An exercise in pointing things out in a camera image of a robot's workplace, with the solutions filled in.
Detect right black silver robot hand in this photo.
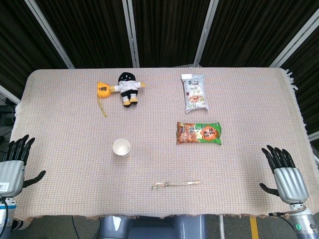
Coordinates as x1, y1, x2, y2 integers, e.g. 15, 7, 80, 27
259, 145, 309, 204

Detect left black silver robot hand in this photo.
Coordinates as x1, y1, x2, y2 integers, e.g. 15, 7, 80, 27
0, 134, 47, 199

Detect white paper cup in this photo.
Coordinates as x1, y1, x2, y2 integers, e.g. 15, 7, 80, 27
112, 138, 131, 157

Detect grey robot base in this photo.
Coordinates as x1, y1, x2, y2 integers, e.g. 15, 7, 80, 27
101, 215, 208, 239

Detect black curtain panel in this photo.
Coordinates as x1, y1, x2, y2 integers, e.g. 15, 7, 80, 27
131, 0, 213, 68
34, 0, 133, 69
199, 0, 319, 68
0, 0, 68, 100
280, 32, 319, 136

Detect green orange snack bag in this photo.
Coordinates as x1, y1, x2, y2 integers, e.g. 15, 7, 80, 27
176, 121, 222, 145

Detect wrapped wooden chopsticks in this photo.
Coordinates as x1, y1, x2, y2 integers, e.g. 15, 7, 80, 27
151, 181, 201, 192

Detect yellow tape measure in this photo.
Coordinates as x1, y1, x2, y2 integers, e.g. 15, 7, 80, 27
96, 81, 112, 118

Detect white snack bag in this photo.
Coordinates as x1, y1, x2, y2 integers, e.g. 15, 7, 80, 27
180, 73, 210, 115

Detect pink woven tablecloth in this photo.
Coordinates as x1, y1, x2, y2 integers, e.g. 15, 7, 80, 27
9, 67, 319, 223

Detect plush doll black white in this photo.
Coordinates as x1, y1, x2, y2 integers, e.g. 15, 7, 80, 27
109, 72, 147, 108

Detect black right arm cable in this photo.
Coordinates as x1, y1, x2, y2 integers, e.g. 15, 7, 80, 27
268, 210, 307, 220

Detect dark left arm cable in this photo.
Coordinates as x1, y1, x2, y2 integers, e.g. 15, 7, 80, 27
0, 198, 10, 226

